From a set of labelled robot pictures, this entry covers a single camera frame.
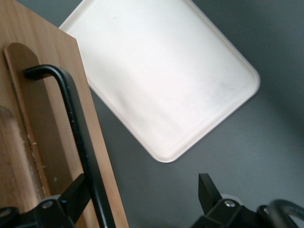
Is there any beige rectangular tray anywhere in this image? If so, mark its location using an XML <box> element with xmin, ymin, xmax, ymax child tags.
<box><xmin>58</xmin><ymin>0</ymin><xmax>261</xmax><ymax>164</ymax></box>

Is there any wooden drawer with scuffed front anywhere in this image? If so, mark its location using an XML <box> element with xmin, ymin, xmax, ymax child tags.
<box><xmin>0</xmin><ymin>0</ymin><xmax>130</xmax><ymax>228</ymax></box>

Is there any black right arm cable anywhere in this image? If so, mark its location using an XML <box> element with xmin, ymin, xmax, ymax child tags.
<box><xmin>257</xmin><ymin>199</ymin><xmax>304</xmax><ymax>228</ymax></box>

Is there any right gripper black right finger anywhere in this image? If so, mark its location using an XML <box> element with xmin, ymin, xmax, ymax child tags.
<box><xmin>190</xmin><ymin>173</ymin><xmax>248</xmax><ymax>228</ymax></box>

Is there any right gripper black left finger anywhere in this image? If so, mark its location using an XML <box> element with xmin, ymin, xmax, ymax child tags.
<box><xmin>33</xmin><ymin>173</ymin><xmax>92</xmax><ymax>228</ymax></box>

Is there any black hex key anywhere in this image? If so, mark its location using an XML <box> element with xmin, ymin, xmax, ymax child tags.
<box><xmin>23</xmin><ymin>64</ymin><xmax>114</xmax><ymax>228</ymax></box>

